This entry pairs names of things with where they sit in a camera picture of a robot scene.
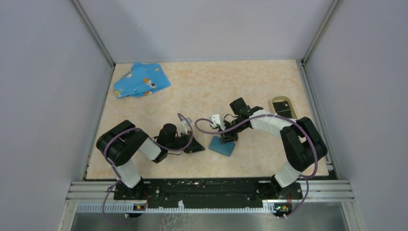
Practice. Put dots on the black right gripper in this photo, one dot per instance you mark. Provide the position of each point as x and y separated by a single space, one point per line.
228 136

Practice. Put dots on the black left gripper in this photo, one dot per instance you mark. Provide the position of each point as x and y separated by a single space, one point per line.
196 147

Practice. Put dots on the blue card holder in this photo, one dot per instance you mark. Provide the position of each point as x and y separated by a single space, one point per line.
221 148

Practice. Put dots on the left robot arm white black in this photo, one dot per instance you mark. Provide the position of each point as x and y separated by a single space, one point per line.
119 144

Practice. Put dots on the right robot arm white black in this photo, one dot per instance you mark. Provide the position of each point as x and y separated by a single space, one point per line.
302 143

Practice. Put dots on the gold oval tray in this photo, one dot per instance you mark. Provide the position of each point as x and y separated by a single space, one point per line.
284 98

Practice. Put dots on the blue patterned cloth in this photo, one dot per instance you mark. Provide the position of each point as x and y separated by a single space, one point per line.
141 80

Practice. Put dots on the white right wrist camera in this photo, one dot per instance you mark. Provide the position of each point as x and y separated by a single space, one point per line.
216 122

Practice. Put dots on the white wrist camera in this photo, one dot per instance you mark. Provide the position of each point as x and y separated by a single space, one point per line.
216 122
186 125

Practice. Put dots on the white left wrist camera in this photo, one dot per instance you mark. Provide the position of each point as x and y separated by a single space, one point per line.
186 125

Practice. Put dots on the white cable duct strip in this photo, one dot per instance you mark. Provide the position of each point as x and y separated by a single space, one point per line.
130 208

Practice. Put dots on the aluminium frame rail front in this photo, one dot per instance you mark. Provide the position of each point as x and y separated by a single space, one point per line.
314 191

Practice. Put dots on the right aluminium corner post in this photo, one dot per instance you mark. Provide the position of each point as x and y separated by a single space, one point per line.
321 30

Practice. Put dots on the aluminium corner post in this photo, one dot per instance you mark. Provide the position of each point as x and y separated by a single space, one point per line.
321 30
92 31

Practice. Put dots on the left aluminium corner post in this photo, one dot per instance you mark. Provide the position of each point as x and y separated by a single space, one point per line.
92 31

